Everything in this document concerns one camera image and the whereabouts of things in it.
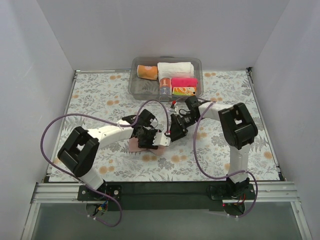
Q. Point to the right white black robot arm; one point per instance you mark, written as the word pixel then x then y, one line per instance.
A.
pixel 239 131

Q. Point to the aluminium frame rail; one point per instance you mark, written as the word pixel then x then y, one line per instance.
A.
pixel 268 191

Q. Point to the orange print rolled towel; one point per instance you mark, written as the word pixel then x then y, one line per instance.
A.
pixel 184 91

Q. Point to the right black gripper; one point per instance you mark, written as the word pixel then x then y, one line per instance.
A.
pixel 176 127

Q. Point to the floral table mat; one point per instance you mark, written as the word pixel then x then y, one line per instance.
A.
pixel 201 154

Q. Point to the clear plastic bin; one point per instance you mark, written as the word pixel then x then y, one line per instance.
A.
pixel 142 89

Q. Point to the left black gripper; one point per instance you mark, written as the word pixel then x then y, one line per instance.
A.
pixel 146 139

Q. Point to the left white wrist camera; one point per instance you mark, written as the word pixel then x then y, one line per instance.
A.
pixel 161 139

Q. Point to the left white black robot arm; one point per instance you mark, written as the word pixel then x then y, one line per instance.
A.
pixel 79 151

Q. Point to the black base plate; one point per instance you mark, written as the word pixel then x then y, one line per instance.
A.
pixel 166 195

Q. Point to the white rolled towel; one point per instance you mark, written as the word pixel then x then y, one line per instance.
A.
pixel 175 70

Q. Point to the hot pink rolled towel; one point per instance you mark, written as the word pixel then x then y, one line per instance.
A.
pixel 184 82

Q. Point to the rabbit print towel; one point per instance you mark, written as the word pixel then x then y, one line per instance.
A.
pixel 165 86

